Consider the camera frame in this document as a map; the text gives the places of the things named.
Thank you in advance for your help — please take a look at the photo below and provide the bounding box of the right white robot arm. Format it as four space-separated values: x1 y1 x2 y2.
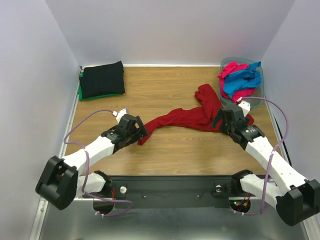
212 101 320 226

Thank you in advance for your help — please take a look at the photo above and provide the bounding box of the red t-shirt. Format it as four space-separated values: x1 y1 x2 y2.
136 83 255 147

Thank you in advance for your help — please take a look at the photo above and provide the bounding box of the folded green t-shirt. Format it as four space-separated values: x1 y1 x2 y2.
77 70 121 102

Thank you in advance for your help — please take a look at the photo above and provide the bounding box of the folded black t-shirt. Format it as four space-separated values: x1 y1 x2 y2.
81 61 125 94

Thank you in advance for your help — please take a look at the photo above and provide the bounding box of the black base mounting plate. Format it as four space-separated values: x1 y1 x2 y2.
89 174 261 210

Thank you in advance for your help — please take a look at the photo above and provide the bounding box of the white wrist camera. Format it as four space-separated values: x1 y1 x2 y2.
111 108 128 119
236 97 251 117

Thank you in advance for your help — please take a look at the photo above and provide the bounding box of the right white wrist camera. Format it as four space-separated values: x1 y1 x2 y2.
236 97 251 117

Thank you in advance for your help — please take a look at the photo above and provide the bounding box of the pink t-shirt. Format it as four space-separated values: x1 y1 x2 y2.
218 61 255 103

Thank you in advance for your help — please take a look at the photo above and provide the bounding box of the blue t-shirt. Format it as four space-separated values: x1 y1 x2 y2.
223 61 262 98

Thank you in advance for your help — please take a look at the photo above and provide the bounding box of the aluminium frame rail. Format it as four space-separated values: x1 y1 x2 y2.
29 92 81 240

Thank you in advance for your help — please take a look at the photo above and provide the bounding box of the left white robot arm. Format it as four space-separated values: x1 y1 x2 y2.
35 109 148 210

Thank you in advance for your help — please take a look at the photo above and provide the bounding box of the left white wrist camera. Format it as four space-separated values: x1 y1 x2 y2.
111 108 128 119

